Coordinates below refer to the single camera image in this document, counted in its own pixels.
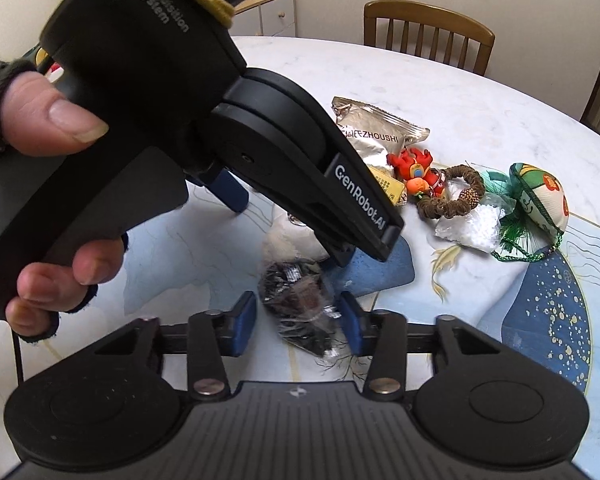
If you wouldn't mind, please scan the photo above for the wooden dining chair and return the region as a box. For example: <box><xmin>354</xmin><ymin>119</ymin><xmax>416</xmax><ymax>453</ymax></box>
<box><xmin>364</xmin><ymin>1</ymin><xmax>496</xmax><ymax>77</ymax></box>

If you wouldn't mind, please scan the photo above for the person's left hand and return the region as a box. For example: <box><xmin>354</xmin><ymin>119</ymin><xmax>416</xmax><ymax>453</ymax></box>
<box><xmin>0</xmin><ymin>59</ymin><xmax>131</xmax><ymax>345</ymax></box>

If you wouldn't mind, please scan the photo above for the black cable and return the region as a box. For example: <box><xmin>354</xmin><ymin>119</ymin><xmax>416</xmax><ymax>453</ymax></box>
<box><xmin>11</xmin><ymin>332</ymin><xmax>26</xmax><ymax>386</ymax></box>

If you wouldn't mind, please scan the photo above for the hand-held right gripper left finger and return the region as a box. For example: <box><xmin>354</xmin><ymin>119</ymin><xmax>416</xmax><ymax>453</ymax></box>
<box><xmin>92</xmin><ymin>290</ymin><xmax>258</xmax><ymax>402</ymax></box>

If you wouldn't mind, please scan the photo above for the white cabinet with wooden top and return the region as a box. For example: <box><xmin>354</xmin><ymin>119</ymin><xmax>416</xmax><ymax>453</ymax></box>
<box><xmin>232</xmin><ymin>0</ymin><xmax>297</xmax><ymax>38</ymax></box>

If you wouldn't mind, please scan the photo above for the silver snack packet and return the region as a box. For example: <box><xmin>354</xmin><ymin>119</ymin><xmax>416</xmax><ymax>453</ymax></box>
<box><xmin>330</xmin><ymin>96</ymin><xmax>431</xmax><ymax>181</ymax></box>

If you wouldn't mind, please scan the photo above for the red orange toy figure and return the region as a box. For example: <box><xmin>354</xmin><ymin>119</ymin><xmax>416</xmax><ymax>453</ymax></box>
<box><xmin>387</xmin><ymin>147</ymin><xmax>448</xmax><ymax>201</ymax></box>

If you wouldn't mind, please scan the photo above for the clear bag of white beads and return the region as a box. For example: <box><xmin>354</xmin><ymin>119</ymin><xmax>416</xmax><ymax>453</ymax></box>
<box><xmin>435</xmin><ymin>205</ymin><xmax>506</xmax><ymax>253</ymax></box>

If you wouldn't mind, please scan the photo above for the small yellow packet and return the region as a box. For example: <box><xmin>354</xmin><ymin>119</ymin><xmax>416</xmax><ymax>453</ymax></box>
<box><xmin>367</xmin><ymin>165</ymin><xmax>406</xmax><ymax>208</ymax></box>

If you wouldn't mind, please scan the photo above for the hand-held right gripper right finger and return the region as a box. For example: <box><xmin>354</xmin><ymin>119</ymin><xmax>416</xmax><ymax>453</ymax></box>
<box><xmin>337</xmin><ymin>290</ymin><xmax>511</xmax><ymax>396</ymax></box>

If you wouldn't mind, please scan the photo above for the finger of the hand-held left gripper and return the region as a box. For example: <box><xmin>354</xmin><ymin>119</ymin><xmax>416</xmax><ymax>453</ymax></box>
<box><xmin>187</xmin><ymin>165</ymin><xmax>251</xmax><ymax>213</ymax></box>
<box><xmin>300</xmin><ymin>125</ymin><xmax>403</xmax><ymax>267</ymax></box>

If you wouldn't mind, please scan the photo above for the brown hair scrunchie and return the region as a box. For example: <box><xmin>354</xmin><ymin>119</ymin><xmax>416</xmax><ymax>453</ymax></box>
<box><xmin>416</xmin><ymin>164</ymin><xmax>486</xmax><ymax>220</ymax></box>

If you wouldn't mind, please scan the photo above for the green embroidered tasselled sachet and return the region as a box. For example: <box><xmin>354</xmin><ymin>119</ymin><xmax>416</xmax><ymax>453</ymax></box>
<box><xmin>490</xmin><ymin>162</ymin><xmax>571</xmax><ymax>263</ymax></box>

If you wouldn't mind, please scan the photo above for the dark item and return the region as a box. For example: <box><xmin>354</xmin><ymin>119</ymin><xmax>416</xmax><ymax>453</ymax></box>
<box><xmin>257</xmin><ymin>259</ymin><xmax>353</xmax><ymax>361</ymax></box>

